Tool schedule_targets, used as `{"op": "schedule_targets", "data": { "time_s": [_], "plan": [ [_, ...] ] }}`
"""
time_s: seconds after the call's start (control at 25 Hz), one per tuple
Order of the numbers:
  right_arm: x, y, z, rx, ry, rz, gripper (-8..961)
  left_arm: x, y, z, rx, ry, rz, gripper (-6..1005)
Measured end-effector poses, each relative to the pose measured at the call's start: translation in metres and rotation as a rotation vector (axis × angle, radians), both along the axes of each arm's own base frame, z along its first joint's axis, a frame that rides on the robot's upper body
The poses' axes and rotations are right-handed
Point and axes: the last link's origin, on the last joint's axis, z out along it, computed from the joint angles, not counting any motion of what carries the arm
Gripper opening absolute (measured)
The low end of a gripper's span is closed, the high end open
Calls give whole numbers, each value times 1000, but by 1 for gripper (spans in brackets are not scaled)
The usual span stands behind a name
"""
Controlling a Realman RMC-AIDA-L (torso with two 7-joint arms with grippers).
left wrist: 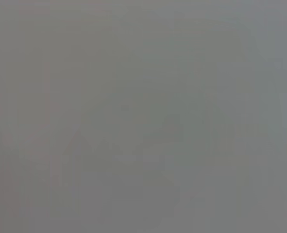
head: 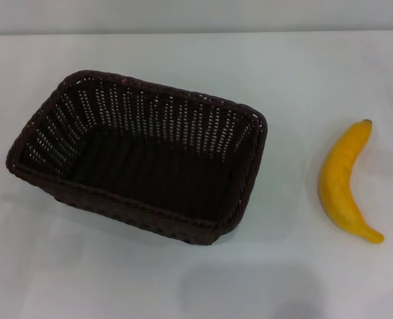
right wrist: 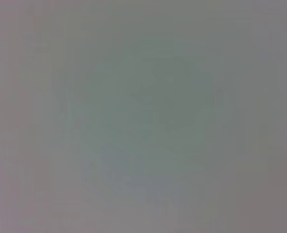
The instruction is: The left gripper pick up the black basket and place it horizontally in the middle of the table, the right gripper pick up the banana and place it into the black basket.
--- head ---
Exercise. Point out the dark brown woven basket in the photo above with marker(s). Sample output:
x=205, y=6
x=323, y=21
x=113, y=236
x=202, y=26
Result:
x=156, y=179

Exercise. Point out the yellow banana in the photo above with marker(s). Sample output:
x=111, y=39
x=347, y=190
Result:
x=336, y=179

